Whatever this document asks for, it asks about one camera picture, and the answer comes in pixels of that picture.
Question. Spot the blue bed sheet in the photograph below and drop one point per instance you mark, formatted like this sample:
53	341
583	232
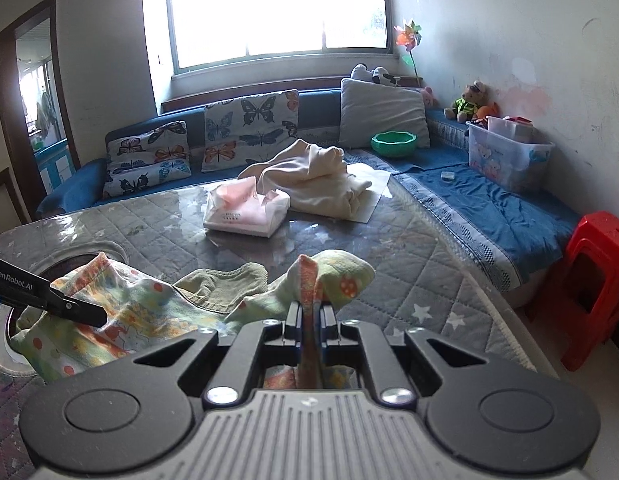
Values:
489	210

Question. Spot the cow plush toy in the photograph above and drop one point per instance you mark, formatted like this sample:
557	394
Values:
379	76

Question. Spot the blue cabinet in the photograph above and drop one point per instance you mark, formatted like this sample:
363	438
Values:
54	165

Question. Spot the hanging clothes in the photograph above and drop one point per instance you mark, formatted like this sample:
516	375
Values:
44	115

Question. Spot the blue sofa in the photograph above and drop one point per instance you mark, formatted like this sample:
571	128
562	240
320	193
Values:
319	110

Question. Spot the grey quilted table cover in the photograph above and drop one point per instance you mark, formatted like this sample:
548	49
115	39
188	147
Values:
364	260

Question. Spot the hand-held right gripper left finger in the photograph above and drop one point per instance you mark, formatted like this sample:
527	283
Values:
295	330

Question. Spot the small white object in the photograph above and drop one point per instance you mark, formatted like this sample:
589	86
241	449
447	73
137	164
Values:
447	175

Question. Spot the window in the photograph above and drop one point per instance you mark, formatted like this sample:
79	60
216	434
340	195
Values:
279	10

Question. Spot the pink plush toy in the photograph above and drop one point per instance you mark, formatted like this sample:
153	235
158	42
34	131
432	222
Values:
429	97

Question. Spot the butterfly print cushion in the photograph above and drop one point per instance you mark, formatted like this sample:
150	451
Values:
149	160
249	130

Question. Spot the colourful pinwheel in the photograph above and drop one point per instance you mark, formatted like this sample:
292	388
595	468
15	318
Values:
407	40

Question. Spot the teddy bear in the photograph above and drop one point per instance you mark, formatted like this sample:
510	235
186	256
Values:
469	102

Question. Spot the white paper sheet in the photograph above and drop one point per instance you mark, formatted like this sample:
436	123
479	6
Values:
377	190

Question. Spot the green plastic bowl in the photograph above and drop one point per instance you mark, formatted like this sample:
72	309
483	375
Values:
394	144

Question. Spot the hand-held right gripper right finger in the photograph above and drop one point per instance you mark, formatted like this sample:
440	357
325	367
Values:
325	330

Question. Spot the grey pillow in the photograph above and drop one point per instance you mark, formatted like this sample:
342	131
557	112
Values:
382	110

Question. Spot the cream cloth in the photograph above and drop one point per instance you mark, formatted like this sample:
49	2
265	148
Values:
319	180

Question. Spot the white plastic container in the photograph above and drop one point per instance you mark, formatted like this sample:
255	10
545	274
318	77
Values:
509	130

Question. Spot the dark wooden door frame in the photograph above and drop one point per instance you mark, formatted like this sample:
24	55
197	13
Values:
62	85

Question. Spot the clear plastic storage box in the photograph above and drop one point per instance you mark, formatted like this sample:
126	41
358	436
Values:
504	160

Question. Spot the orange plush toy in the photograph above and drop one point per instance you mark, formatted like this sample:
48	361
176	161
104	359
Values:
487	112

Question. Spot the pink tissue pack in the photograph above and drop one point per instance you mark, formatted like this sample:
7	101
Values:
244	210

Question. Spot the red plastic stool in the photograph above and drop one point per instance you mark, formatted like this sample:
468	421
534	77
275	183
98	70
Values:
589	270

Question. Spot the colourful printed garment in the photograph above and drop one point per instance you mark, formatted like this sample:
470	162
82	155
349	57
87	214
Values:
139	305

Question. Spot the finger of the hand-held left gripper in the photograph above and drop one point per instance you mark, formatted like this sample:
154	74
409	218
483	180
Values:
79	307

